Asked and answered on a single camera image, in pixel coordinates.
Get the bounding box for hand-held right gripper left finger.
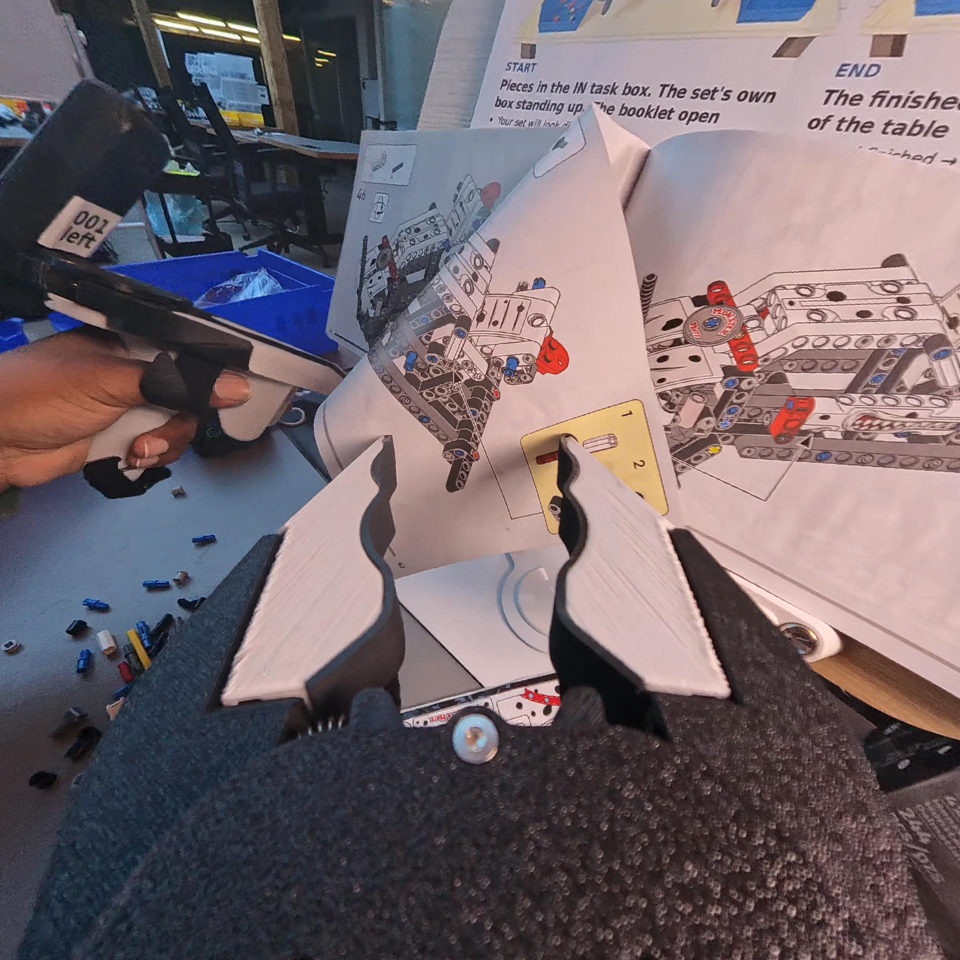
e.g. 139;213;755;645
221;435;408;714

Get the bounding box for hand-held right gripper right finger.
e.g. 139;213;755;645
548;435;735;706

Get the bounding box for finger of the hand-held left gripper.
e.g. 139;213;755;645
237;333;351;400

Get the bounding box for pile of small toy pieces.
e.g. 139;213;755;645
0;480;222;792

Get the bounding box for grey desk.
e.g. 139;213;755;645
0;428;451;960

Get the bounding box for printed task sheet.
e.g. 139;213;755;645
473;0;960;177

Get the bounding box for person's left hand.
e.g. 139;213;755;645
0;330;253;496

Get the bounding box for blue plastic bin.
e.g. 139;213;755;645
45;248;340;361

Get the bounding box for clear plastic bags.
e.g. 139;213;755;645
195;267;289;310

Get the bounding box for black office chair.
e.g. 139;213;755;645
147;83;289;259

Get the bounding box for sticker sheet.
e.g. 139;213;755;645
398;675;565;730

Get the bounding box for open building instruction booklet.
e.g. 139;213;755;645
315;105;960;699

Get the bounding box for wooden table with black legs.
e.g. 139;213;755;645
225;128;364;265

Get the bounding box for toy truck set box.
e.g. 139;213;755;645
885;750;960;960

